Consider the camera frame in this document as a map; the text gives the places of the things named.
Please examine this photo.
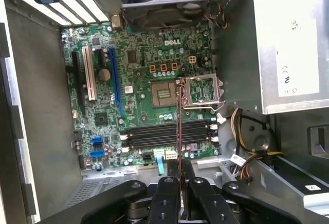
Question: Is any white yellow wire bundle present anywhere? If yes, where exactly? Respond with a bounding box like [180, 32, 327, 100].
[230, 107, 285, 183]

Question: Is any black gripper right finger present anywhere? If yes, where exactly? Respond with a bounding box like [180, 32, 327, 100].
[184, 159, 301, 224]

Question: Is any CPU socket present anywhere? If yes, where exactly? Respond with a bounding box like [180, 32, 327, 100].
[150, 81, 178, 109]

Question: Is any round coin battery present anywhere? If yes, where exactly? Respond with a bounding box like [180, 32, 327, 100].
[97, 67, 111, 81]

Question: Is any green Dell motherboard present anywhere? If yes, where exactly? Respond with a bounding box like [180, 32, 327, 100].
[60, 23, 222, 172]

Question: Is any long black expansion slot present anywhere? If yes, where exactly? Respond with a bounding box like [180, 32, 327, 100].
[71, 51, 87, 116]

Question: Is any blue flat cable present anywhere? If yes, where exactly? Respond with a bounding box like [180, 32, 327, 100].
[153, 154, 166, 176]

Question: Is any metal disk bay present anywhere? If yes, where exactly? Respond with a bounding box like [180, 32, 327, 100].
[254, 154, 329, 224]

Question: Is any blue SATA port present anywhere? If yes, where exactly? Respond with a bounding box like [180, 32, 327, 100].
[89, 136, 104, 146]
[89, 149, 105, 159]

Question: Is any white expansion slot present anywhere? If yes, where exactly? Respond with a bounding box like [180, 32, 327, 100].
[81, 46, 98, 102]

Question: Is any black RAM slot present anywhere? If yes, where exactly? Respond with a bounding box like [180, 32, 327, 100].
[120, 136, 221, 154]
[120, 123, 219, 141]
[120, 118, 219, 135]
[120, 130, 219, 147]

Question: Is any metal socket cover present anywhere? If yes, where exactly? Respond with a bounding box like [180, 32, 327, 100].
[182, 76, 224, 107]

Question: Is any black open PC case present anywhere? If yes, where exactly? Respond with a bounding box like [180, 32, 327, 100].
[0, 0, 329, 224]

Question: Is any green RAM stick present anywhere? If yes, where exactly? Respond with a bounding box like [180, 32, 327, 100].
[175, 78, 186, 191]

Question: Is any short black expansion slot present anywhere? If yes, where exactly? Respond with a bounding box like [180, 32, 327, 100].
[98, 48, 109, 66]

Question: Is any black case fan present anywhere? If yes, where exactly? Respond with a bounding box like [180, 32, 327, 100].
[120, 0, 214, 32]

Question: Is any grey power supply unit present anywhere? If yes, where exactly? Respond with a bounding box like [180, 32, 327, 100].
[253, 0, 329, 116]

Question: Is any blue expansion slot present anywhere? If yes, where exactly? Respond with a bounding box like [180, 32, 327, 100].
[108, 47, 125, 118]

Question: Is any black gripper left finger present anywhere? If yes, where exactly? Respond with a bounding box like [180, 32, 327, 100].
[35, 159, 181, 224]

